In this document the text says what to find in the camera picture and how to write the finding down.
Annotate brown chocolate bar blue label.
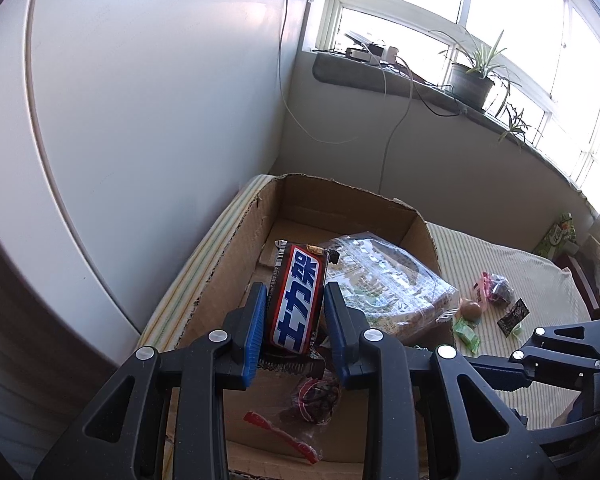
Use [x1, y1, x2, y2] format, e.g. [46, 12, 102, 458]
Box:
[266, 242, 341, 361]
[258, 239, 327, 378]

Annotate cardboard box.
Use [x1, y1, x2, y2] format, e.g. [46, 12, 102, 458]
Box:
[162, 173, 456, 480]

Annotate white wardrobe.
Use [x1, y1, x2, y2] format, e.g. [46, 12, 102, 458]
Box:
[0, 0, 311, 371]

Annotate small black snack packet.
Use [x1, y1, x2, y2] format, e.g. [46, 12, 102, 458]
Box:
[497, 299, 530, 335]

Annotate pink packet with dark contents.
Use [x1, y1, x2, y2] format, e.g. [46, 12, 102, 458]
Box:
[479, 271, 512, 307]

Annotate green printed bag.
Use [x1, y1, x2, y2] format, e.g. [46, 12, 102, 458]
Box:
[532, 212, 578, 258]

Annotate power adapters on sill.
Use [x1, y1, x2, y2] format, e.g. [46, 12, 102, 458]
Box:
[345, 46, 381, 63]

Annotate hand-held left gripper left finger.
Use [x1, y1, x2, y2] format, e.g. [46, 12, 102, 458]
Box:
[32, 282, 269, 480]

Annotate thin white cable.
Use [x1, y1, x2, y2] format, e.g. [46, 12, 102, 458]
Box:
[277, 0, 416, 143]

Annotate black cables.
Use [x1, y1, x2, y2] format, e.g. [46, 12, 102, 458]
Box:
[400, 57, 461, 118]

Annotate white window frame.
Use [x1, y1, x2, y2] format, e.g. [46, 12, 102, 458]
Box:
[300, 0, 600, 196]

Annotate clear packet with red seal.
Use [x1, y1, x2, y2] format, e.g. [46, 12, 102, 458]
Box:
[244, 410, 323, 463]

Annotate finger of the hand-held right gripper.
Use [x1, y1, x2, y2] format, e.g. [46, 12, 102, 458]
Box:
[465, 317, 600, 393]
[517, 400, 600, 461]

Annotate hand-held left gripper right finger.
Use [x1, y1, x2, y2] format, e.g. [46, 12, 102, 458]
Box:
[322, 281, 551, 480]

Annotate clear packet with reddish contents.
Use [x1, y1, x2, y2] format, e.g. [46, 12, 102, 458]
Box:
[286, 376, 343, 427]

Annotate clear-wrapped cracker package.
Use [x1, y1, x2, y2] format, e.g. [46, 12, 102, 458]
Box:
[322, 232, 458, 346]

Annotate potted spider plant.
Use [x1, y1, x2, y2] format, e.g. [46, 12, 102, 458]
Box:
[430, 30, 543, 148]

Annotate grey hanging cable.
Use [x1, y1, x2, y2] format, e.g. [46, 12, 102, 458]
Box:
[379, 57, 416, 196]

